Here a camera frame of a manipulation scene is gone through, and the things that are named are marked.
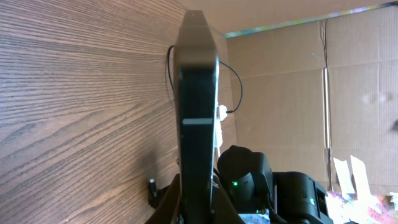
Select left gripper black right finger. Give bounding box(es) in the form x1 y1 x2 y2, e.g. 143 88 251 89
212 179 244 224

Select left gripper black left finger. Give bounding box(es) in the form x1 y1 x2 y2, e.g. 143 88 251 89
152 174 182 224

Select black USB charging cable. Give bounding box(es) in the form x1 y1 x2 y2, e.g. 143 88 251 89
148 45 244 209

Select Galaxy smartphone with bronze screen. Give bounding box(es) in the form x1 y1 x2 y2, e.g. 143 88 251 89
173 10 219 223

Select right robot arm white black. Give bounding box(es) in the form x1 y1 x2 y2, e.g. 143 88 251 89
217 145 333 223

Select white power strip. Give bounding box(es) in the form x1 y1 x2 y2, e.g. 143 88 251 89
215 105 228 150

